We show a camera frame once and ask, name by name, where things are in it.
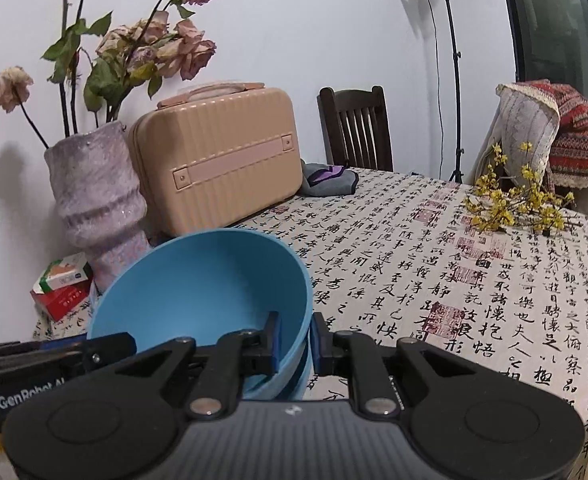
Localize pink small suitcase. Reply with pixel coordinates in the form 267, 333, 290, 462
126, 81, 303, 236

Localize dark wooden chair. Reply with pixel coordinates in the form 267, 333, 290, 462
317, 86, 394, 171

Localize dried pink roses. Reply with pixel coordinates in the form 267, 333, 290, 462
0, 0, 223, 150

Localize blue bowl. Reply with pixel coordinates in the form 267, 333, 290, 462
275, 344, 313, 401
88, 228, 313, 400

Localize studio light on stand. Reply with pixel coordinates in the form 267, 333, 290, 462
417, 0, 466, 184

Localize yellow flower branch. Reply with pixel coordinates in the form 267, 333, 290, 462
463, 143, 577, 236

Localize calligraphy print tablecloth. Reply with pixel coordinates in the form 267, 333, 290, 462
30, 167, 588, 480

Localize patterned blanket on chair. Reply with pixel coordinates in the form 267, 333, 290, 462
465, 79, 588, 216

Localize mottled pink vase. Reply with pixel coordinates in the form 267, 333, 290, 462
44, 122, 151, 294

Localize blue bowl top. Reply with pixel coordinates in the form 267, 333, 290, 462
275, 344, 313, 401

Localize red small box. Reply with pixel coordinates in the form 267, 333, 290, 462
30, 281, 93, 322

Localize grey purple cloth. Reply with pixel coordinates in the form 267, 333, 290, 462
297, 160, 359, 197

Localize green white tissue box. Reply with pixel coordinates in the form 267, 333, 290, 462
32, 252, 93, 294

